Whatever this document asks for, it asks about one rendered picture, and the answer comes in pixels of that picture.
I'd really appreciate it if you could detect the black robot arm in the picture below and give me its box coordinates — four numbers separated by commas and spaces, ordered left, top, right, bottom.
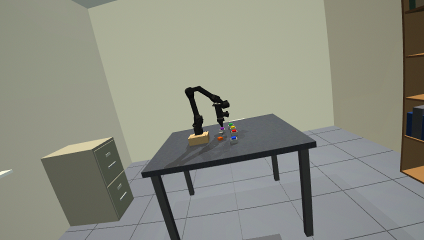
184, 86, 230, 136

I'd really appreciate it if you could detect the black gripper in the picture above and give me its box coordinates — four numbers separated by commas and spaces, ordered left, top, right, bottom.
215, 110, 225, 127

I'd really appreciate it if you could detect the blue button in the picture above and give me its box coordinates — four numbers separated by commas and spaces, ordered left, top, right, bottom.
230, 136, 238, 144

